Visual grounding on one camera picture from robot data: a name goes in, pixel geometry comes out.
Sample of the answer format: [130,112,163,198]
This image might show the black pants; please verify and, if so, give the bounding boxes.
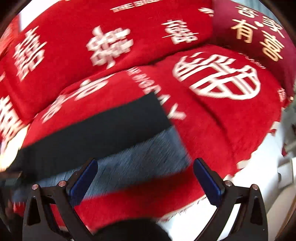
[7,93,171,183]

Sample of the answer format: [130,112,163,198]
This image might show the grey patterned garment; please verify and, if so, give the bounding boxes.
[30,126,191,199]

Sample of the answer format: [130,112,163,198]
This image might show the white bed sheet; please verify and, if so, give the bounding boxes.
[158,120,295,240]

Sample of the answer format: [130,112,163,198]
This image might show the red quilt with white characters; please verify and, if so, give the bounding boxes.
[0,44,290,232]

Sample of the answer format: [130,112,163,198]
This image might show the red pillow with white characters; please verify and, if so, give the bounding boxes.
[0,0,215,123]

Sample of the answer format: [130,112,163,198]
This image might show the dark red cushion gold characters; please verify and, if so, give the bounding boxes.
[213,1,295,97]

